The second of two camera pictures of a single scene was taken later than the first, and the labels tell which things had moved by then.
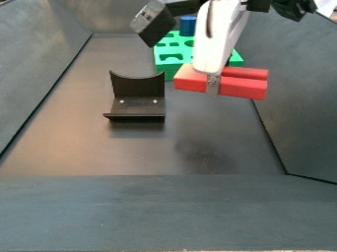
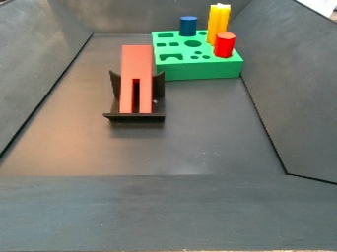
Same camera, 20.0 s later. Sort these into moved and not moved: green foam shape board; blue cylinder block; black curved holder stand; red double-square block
Moved: red double-square block
Not moved: blue cylinder block; black curved holder stand; green foam shape board
